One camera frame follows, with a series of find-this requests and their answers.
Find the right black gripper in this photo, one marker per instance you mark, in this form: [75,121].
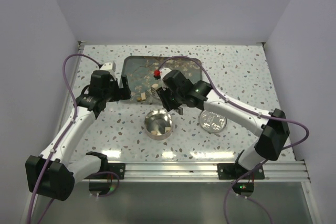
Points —
[167,103]

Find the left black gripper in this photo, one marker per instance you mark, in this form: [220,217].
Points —
[122,93]

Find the white square chocolate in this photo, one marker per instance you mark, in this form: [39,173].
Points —
[143,96]

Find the white bar chocolate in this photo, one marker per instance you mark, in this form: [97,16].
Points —
[167,129]

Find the metal tweezers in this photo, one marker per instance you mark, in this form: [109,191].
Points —
[152,98]

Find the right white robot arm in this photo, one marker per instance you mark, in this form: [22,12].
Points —
[270,127]

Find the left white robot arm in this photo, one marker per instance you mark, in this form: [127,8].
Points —
[51,174]

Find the white oval chocolate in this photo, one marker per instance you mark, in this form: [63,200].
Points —
[155,86]

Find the floral teal tray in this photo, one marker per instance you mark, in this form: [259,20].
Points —
[140,70]

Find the round metal tin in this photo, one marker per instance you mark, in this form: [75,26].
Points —
[157,120]

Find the round metal tin lid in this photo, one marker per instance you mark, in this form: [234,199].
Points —
[212,122]

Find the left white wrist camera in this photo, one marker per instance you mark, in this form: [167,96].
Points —
[110,67]

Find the right black base bracket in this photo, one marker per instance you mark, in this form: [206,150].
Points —
[231,171]

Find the black base bracket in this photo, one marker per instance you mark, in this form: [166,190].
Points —
[114,171]
[231,171]

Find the aluminium rail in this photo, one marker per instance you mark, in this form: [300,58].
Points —
[210,172]

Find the left black base bracket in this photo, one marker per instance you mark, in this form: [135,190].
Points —
[114,171]

